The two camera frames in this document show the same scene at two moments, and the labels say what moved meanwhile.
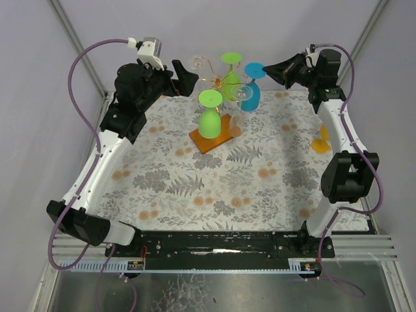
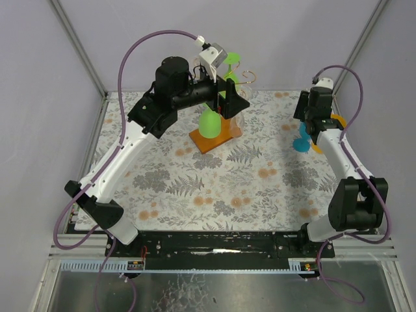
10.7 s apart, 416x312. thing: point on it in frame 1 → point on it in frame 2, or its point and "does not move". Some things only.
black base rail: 215,246 does not move
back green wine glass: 231,80 does not move
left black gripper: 171,82 → 221,94
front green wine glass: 210,119 does not move
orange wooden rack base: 205,144 does not move
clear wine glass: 236,124 does not move
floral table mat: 265,180 does not move
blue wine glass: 253,71 → 302,144
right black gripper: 290,75 → 299,106
